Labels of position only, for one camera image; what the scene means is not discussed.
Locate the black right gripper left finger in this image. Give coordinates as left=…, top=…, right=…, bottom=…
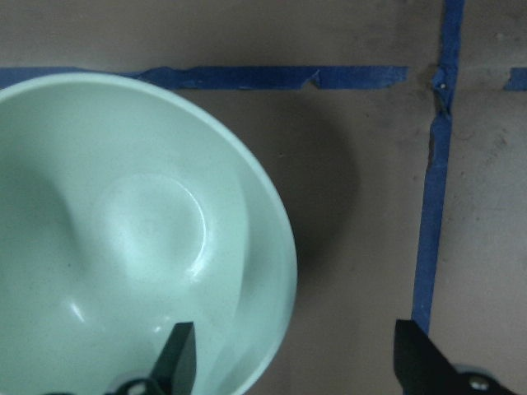
left=150, top=322, right=197, bottom=394

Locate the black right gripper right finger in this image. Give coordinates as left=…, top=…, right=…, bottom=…
left=394, top=319, right=472, bottom=395

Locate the green bowl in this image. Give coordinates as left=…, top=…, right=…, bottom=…
left=1, top=73, right=297, bottom=394

